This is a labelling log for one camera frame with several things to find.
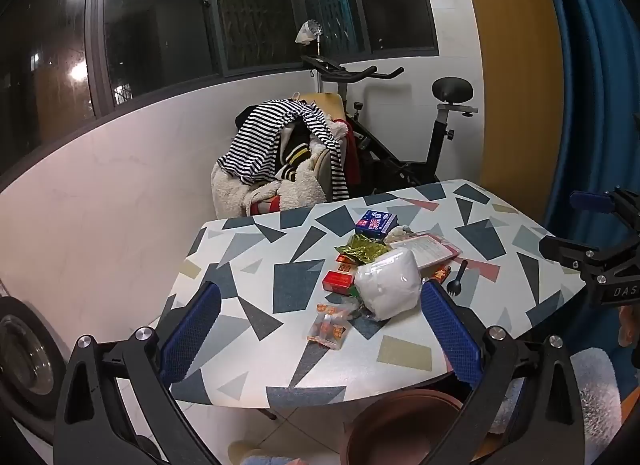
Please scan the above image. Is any green gold foil wrapper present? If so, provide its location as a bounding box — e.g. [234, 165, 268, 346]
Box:
[334, 235, 390, 265]

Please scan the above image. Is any tan chair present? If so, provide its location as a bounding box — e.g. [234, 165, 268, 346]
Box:
[300, 92, 348, 201]

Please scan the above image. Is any dark framed window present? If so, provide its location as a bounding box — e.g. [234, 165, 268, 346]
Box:
[0, 0, 441, 166]

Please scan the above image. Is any geometric patterned table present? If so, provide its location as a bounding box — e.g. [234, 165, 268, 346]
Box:
[167, 179, 587, 411]

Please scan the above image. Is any person's left leg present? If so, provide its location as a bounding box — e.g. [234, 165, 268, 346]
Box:
[227, 440, 306, 465]

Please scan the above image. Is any brown round bin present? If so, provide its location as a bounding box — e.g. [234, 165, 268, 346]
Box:
[342, 389, 468, 465]

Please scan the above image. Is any blue cardboard box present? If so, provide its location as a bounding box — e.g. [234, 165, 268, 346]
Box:
[355, 209, 398, 238]

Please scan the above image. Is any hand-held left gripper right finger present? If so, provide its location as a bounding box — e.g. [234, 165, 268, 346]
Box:
[420, 279, 587, 465]

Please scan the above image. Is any black plastic fork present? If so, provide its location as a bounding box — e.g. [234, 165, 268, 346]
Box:
[447, 260, 469, 296]

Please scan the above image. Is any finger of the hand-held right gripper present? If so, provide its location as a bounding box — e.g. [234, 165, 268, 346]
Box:
[570, 186, 640, 241]
[540, 235, 601, 271]

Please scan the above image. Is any orange wooden panel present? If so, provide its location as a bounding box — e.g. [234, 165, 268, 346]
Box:
[455, 0, 566, 206]

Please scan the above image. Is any dark yellow striped sweater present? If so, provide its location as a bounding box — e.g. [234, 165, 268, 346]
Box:
[275, 118, 326, 181]

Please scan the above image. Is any small red box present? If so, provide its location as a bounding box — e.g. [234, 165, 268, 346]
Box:
[322, 270, 358, 293]

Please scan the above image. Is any red garment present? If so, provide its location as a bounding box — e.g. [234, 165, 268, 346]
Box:
[330, 118, 363, 186]

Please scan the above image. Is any dark washing machine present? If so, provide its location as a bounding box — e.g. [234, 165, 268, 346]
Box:
[0, 280, 68, 421]

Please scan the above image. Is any black exercise bike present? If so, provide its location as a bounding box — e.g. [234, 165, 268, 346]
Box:
[300, 55, 478, 196]

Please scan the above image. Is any white fleece garment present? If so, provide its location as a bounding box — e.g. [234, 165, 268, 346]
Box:
[211, 145, 331, 218]

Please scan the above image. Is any white tissue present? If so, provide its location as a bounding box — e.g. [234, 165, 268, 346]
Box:
[385, 225, 416, 246]

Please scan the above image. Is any white stuffed plastic bag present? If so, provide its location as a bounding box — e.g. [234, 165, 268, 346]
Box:
[354, 247, 423, 322]

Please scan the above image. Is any blue curtain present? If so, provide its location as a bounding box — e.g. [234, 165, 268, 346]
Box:
[535, 0, 640, 246]

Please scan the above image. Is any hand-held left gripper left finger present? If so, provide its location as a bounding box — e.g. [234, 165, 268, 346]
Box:
[54, 281, 223, 465]

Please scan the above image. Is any black white striped shirt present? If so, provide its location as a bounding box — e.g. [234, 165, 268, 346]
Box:
[216, 99, 351, 202]

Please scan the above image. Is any clear orange snack packet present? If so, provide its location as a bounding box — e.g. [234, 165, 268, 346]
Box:
[306, 301, 351, 350]

